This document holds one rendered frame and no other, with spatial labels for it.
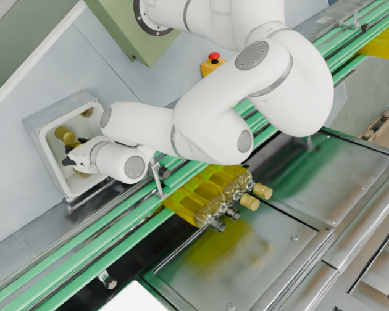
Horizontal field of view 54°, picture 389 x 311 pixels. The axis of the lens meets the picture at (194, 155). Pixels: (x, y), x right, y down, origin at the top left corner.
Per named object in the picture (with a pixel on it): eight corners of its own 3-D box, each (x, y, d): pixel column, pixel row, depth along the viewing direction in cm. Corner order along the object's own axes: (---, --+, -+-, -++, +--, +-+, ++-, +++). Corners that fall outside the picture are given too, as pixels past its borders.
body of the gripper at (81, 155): (95, 182, 87) (75, 173, 96) (130, 160, 92) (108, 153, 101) (81, 155, 84) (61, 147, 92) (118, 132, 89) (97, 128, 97)
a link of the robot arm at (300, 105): (280, 5, 61) (336, 33, 50) (316, 62, 69) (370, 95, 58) (217, 67, 63) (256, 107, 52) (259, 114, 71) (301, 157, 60)
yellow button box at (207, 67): (202, 82, 133) (217, 87, 128) (199, 62, 128) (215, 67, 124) (215, 74, 136) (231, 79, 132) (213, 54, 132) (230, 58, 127)
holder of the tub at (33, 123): (61, 200, 109) (75, 213, 105) (21, 120, 93) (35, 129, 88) (110, 168, 118) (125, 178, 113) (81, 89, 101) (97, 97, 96)
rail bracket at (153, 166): (142, 188, 111) (170, 207, 103) (127, 142, 101) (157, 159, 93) (149, 182, 113) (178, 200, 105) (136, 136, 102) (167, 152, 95)
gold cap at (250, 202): (239, 207, 108) (252, 213, 105) (239, 197, 106) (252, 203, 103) (247, 200, 110) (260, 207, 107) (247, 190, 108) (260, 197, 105)
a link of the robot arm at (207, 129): (232, 95, 75) (184, 43, 66) (333, 94, 59) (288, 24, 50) (196, 168, 71) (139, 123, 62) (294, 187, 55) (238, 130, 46)
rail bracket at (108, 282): (86, 274, 109) (112, 302, 101) (78, 259, 105) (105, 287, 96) (97, 265, 111) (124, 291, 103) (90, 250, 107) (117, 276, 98)
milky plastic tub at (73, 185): (54, 188, 106) (70, 202, 100) (20, 120, 92) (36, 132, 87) (106, 155, 114) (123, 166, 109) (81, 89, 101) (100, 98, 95)
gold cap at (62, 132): (52, 130, 97) (60, 136, 95) (64, 123, 99) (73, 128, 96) (57, 141, 100) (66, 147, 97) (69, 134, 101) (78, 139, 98)
